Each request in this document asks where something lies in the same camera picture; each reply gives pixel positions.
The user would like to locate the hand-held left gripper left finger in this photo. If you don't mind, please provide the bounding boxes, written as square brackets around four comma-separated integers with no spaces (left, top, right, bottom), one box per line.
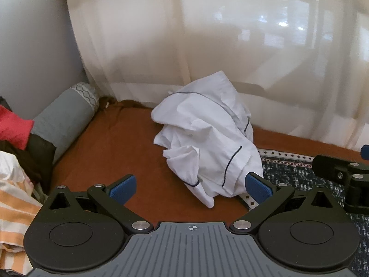
[43,174,154,234]

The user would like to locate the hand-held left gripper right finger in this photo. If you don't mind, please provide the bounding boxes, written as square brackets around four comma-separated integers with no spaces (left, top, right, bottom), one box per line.
[229,172,345,235]

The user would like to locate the white shirt with dark piping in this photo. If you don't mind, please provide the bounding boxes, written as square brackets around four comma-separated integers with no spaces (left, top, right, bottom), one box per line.
[151,70,264,209]

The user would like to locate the pile of clothes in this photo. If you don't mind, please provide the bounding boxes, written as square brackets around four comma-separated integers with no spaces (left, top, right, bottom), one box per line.
[0,96,57,201]

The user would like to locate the dark patterned mat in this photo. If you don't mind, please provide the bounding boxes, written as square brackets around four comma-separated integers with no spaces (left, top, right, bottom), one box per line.
[239,148,369,277]

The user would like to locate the grey bolster pillow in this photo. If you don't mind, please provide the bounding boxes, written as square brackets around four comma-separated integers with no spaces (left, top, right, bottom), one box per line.
[30,82,100,165]

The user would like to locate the orange striped cloth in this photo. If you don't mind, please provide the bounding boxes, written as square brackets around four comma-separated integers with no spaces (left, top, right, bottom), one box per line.
[0,179,44,276]

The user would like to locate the white satin cloth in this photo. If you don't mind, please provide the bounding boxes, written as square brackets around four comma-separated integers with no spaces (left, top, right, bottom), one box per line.
[0,151,32,192]

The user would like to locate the red cloth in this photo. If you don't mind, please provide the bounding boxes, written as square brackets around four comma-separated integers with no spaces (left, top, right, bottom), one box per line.
[0,105,35,151]

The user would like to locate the cream sheer curtain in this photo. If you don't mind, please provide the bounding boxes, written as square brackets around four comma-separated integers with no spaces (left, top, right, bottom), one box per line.
[63,0,369,151]

